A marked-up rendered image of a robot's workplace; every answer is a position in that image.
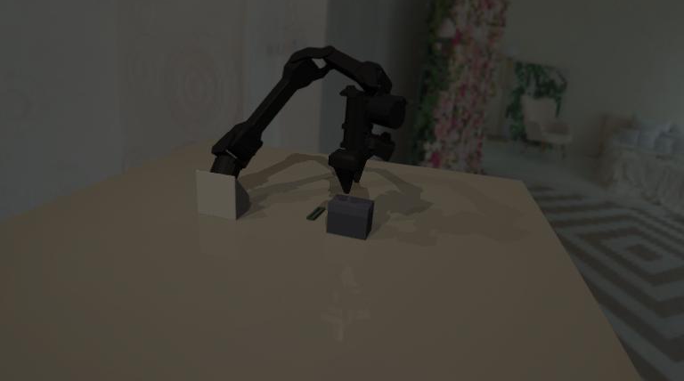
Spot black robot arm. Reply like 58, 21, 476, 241
210, 45, 407, 179

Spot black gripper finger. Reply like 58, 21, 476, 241
333, 166, 362, 194
354, 153, 373, 183

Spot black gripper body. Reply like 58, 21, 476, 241
328, 118, 373, 170

